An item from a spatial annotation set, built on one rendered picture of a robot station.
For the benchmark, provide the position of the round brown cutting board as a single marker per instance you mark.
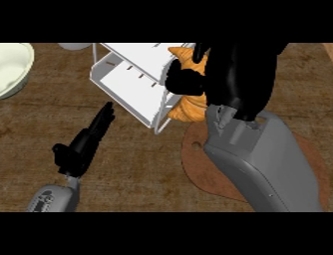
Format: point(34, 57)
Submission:
point(209, 172)

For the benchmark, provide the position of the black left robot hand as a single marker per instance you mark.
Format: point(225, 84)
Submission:
point(82, 146)

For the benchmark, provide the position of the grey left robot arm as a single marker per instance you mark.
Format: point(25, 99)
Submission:
point(55, 197)

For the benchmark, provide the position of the orange croissant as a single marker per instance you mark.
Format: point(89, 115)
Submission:
point(189, 99)

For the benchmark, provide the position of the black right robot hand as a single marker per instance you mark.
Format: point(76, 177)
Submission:
point(243, 76)

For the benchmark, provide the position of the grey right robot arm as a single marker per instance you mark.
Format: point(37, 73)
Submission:
point(262, 162)

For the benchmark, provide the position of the pale cream bowl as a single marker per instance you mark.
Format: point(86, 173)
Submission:
point(0, 71)

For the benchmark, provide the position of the pale grey round object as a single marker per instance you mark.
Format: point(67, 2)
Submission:
point(74, 46)

